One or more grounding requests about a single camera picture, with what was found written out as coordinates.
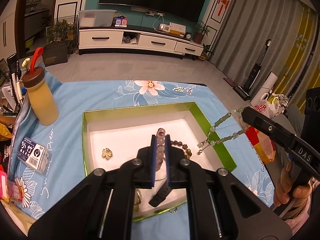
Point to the black planter box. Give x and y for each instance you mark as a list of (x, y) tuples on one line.
[(56, 53)]

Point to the small white device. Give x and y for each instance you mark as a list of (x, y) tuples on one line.
[(164, 27)]

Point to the small potted plant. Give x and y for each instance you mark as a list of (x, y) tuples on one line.
[(207, 52)]

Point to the yellow bottle with brown lid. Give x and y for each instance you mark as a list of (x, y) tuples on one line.
[(42, 102)]

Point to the red and yellow plastic bag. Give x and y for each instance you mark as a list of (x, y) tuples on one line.
[(261, 147)]

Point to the red snack packet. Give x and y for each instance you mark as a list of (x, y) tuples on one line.
[(12, 187)]

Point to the black alarm clock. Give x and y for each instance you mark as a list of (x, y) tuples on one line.
[(188, 35)]

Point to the yellow patterned curtain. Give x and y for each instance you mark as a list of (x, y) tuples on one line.
[(297, 50)]

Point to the white television cabinet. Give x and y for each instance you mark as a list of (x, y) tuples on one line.
[(105, 38)]

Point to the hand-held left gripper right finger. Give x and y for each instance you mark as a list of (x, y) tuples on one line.
[(168, 162)]

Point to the blue floral tablecloth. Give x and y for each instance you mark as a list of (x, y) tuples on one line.
[(70, 100)]

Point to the clear toothpick box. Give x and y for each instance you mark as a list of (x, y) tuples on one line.
[(32, 155)]

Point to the white plastic bag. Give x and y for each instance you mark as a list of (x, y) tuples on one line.
[(265, 107)]

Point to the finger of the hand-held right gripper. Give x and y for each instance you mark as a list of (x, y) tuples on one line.
[(265, 126)]

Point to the gold flower brooch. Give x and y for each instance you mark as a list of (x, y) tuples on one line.
[(107, 153)]

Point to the clear storage bin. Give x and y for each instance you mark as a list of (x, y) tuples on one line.
[(97, 18)]

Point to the white power strip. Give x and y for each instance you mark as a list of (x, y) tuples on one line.
[(147, 11)]

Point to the tall potted plant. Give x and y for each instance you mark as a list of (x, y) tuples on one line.
[(201, 33)]

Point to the green cardboard box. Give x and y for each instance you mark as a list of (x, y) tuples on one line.
[(112, 140)]

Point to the grey curtain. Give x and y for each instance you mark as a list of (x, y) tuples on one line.
[(255, 25)]

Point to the person's right hand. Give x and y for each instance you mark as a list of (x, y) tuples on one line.
[(282, 185)]

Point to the upright vacuum cleaner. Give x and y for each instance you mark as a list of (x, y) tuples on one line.
[(255, 75)]

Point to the yellow and white box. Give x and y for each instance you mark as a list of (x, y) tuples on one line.
[(177, 28)]

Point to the cluster of green plants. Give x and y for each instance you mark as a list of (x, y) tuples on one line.
[(60, 30)]

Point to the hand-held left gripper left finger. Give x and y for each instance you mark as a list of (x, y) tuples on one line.
[(153, 162)]

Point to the person's right forearm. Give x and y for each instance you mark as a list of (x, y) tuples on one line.
[(297, 220)]

